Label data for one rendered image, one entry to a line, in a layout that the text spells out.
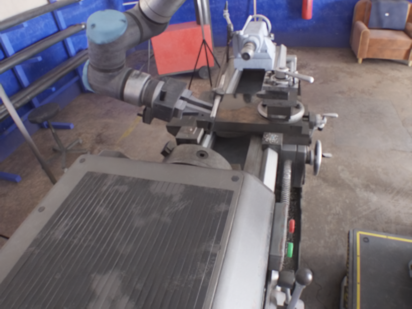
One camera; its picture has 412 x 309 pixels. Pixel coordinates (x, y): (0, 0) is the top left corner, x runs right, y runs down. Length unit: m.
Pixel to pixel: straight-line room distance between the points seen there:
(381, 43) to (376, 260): 3.65
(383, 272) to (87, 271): 1.48
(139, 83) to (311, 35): 4.85
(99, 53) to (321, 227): 1.87
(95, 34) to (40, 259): 0.46
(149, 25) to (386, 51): 4.42
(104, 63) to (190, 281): 0.50
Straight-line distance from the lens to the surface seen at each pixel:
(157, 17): 0.71
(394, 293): 1.67
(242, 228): 0.48
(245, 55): 1.82
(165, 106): 0.65
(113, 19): 0.67
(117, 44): 0.66
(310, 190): 2.36
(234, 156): 1.53
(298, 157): 1.48
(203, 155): 0.82
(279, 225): 0.55
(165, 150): 0.86
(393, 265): 1.74
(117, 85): 0.71
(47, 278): 0.52
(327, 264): 2.00
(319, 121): 1.55
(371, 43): 4.76
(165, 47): 4.10
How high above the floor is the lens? 1.72
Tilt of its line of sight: 38 degrees down
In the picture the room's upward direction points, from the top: 9 degrees counter-clockwise
